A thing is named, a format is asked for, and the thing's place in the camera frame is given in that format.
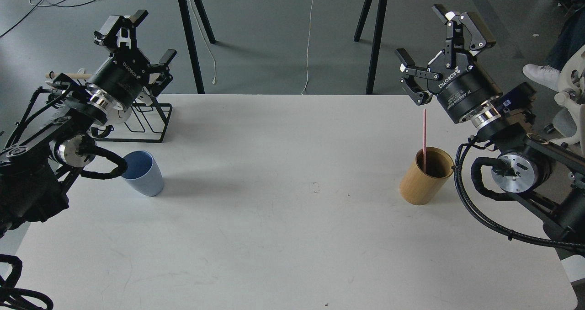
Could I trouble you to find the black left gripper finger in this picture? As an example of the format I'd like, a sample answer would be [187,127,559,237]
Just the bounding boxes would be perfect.
[94,10,149,53]
[146,49,177,97]

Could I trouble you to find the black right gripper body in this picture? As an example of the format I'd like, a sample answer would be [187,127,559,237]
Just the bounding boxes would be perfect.
[427,49,503,124]

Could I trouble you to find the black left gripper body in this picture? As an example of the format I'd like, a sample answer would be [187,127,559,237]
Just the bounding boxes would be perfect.
[86,47,150,109]

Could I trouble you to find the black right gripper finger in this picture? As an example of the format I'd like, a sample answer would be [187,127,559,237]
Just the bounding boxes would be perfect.
[395,49,440,106]
[432,4,496,68]

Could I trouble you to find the pink chopstick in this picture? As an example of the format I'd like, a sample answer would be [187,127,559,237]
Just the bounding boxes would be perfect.
[421,108,427,173]

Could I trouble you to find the blue plastic cup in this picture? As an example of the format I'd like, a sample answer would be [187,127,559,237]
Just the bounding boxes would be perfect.
[122,151,165,196]

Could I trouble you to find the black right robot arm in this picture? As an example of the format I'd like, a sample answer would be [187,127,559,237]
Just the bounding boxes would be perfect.
[395,4,585,256]

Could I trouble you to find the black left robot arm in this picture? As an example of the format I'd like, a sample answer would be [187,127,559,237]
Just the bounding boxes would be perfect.
[0,10,177,235]

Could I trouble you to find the bamboo wooden cup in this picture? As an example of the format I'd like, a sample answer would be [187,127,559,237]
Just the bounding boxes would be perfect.
[399,147,454,205]

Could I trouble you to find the white round mug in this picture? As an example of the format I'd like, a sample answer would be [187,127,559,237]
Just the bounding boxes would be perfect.
[105,104,132,125]

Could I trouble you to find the person leg with white shoe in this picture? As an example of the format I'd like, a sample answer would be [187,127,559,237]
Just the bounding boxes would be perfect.
[522,6,585,91]

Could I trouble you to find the white office chair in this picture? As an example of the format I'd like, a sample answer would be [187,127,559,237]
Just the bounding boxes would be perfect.
[551,46,585,156]

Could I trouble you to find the black wire mug rack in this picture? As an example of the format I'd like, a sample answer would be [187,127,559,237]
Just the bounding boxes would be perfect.
[46,70,174,144]

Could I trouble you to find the white hanging cable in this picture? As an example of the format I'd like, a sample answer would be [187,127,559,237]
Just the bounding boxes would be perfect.
[301,0,315,95]

